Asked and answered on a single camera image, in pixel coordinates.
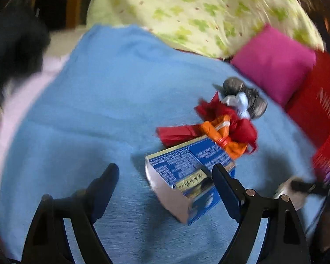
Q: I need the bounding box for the green clover quilt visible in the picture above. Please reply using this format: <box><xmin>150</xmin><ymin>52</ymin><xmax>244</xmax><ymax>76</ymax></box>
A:
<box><xmin>86</xmin><ymin>0</ymin><xmax>324</xmax><ymax>59</ymax></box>

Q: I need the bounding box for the red Nilrich shopping bag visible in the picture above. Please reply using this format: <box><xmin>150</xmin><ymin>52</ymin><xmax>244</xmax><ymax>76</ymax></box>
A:
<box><xmin>285</xmin><ymin>51</ymin><xmax>330</xmax><ymax>182</ymax></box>

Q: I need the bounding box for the white tissue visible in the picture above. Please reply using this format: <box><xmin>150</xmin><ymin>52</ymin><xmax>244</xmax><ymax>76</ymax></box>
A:
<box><xmin>222</xmin><ymin>92</ymin><xmax>250</xmax><ymax>120</ymax></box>

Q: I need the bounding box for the orange plastic wrapper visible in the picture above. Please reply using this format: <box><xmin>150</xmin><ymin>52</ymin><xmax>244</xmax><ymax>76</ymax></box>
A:
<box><xmin>200</xmin><ymin>115</ymin><xmax>248</xmax><ymax>160</ymax></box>

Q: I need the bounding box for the magenta pillow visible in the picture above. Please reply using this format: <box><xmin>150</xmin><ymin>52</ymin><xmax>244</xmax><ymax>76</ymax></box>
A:
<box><xmin>231</xmin><ymin>24</ymin><xmax>316</xmax><ymax>107</ymax></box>

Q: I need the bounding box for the black clothes pile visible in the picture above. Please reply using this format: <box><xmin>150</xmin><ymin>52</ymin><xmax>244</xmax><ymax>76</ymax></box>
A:
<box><xmin>0</xmin><ymin>0</ymin><xmax>50</xmax><ymax>91</ymax></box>

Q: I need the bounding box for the grey black plastic bag wad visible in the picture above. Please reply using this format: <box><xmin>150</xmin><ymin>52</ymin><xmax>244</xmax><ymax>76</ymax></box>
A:
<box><xmin>213</xmin><ymin>77</ymin><xmax>268</xmax><ymax>120</ymax></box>

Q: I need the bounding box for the blue white carton box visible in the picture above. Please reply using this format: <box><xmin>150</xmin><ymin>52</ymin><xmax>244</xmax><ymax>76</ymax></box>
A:
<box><xmin>145</xmin><ymin>136</ymin><xmax>235</xmax><ymax>225</ymax></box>

